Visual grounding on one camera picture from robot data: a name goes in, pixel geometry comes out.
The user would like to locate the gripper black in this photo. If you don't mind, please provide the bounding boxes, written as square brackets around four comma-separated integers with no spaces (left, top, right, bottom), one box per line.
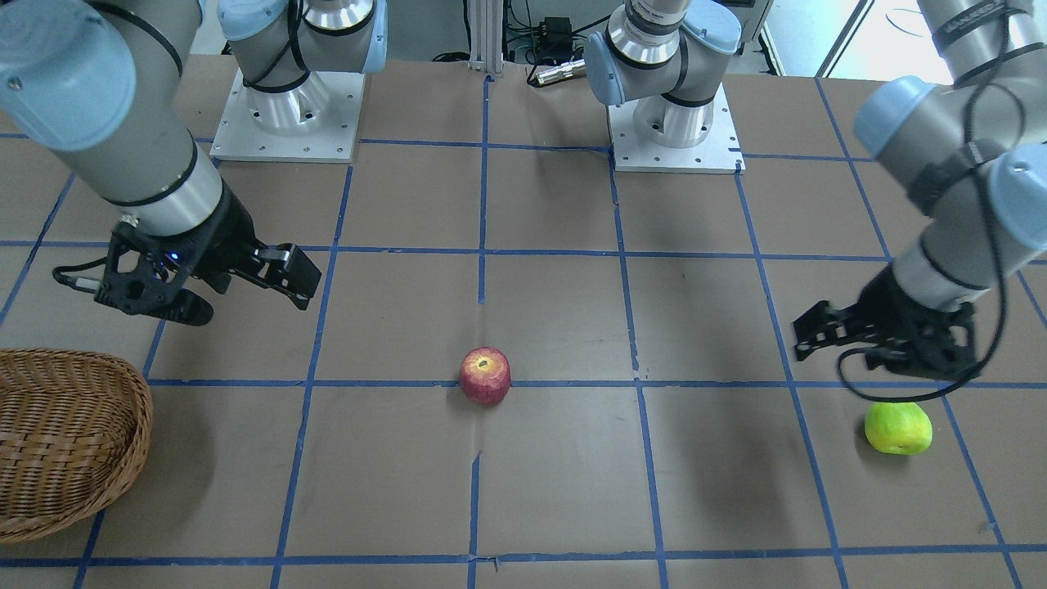
[169,187,322,312]
[792,263,973,362]

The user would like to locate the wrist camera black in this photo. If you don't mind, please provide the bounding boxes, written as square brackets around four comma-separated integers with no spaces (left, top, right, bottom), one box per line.
[864,323,982,381]
[52,217,213,326]

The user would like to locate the red yellow apple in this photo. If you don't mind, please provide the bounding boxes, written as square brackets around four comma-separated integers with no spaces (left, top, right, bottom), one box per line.
[459,347,512,406]

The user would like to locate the aluminium frame post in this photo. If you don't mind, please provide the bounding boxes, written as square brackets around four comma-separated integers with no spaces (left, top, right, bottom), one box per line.
[466,1,505,80]

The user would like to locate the wicker basket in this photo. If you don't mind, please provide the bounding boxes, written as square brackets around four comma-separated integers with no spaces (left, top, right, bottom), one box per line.
[1,349,154,545]

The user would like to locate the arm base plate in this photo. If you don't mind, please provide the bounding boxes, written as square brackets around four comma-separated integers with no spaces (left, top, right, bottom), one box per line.
[210,72,367,164]
[607,83,747,174]

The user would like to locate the green apple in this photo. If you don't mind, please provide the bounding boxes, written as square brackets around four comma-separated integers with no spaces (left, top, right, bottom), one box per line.
[863,402,932,456]

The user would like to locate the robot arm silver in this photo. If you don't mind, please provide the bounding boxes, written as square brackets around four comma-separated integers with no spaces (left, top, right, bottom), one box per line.
[2,1,388,326]
[583,1,1045,376]

